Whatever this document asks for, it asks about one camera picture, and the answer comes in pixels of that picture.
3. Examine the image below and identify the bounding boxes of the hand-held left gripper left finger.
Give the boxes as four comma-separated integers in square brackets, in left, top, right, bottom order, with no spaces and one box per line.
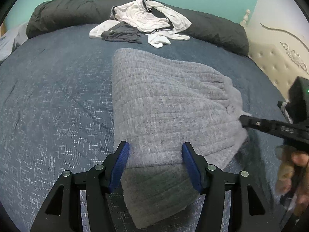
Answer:
[29,141,130,232]

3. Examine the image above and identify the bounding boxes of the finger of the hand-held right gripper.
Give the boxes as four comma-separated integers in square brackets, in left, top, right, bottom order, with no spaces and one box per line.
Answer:
[239,115,276,136]

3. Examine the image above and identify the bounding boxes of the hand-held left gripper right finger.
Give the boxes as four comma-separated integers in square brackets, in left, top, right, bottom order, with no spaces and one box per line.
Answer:
[182,142,282,232]

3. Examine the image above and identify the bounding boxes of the grey fleece garment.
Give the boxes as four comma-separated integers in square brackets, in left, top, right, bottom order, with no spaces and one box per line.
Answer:
[111,48,250,229]

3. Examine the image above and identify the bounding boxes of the person's right hand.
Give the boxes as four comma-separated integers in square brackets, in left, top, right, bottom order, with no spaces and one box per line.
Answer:
[275,145,309,217]

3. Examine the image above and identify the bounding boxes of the cream tufted headboard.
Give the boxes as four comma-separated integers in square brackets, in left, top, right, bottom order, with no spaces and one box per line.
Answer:
[241,17,309,104]

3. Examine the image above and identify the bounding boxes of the blue patterned bed sheet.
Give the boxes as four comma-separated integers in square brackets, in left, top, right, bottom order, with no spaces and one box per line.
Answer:
[0,23,290,232]

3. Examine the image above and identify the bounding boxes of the white socks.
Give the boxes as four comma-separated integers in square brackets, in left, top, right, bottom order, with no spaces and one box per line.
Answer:
[147,32,172,49]

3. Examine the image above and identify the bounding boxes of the dark grey thin garment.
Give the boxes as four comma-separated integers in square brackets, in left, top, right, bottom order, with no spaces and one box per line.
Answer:
[101,22,143,44]

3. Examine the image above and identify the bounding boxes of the white cotton garment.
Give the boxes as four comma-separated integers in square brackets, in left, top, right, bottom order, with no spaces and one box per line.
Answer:
[89,20,121,39]

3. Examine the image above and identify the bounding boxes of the white garment with black trim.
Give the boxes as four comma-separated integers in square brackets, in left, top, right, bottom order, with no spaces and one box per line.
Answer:
[110,0,192,41]

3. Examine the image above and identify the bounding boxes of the light grey blanket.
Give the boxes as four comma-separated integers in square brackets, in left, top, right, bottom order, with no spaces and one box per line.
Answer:
[0,22,29,64]

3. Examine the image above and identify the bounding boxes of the cream bed post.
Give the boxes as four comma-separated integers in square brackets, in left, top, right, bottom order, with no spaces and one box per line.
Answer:
[241,9,252,26]

